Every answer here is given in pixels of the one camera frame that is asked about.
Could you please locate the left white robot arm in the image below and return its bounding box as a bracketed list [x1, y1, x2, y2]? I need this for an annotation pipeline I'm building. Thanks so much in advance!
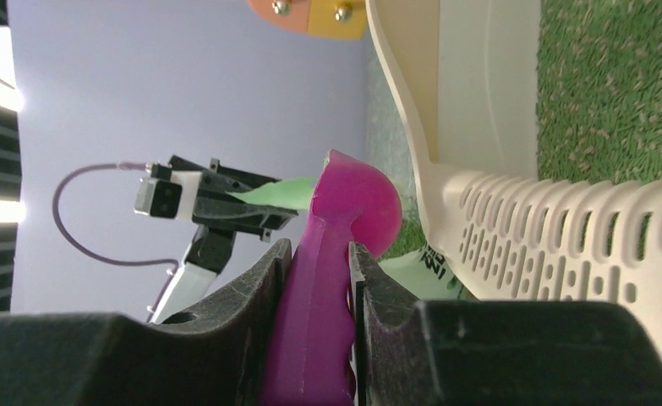
[134, 156, 298, 324]

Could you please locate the green litter bag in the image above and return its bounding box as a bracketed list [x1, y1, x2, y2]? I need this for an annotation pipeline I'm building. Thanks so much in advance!
[230, 178, 476, 301]

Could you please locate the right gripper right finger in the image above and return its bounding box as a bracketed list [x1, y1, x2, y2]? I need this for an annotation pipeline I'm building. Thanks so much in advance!
[349, 244, 662, 405]

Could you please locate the magenta plastic scoop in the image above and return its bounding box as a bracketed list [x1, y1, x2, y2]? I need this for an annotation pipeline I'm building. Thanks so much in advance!
[257, 150, 402, 405]

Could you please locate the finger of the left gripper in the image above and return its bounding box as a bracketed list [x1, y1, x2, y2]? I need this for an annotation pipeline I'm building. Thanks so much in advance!
[168, 155, 281, 191]
[192, 198, 298, 233]

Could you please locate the beige litter box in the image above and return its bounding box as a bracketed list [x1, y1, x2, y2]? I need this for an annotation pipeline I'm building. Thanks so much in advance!
[365, 1, 662, 356]

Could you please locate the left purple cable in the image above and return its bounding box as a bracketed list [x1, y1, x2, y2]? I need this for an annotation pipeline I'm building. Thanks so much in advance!
[51, 161, 182, 323]

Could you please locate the beige orange drawer cabinet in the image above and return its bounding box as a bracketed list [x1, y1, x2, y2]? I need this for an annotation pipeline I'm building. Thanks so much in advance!
[248, 0, 368, 40]

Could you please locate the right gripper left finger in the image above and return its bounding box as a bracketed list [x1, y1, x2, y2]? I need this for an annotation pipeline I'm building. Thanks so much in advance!
[0, 239, 292, 405]

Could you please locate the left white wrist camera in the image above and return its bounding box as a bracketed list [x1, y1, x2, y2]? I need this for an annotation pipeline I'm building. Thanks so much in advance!
[134, 163, 203, 222]

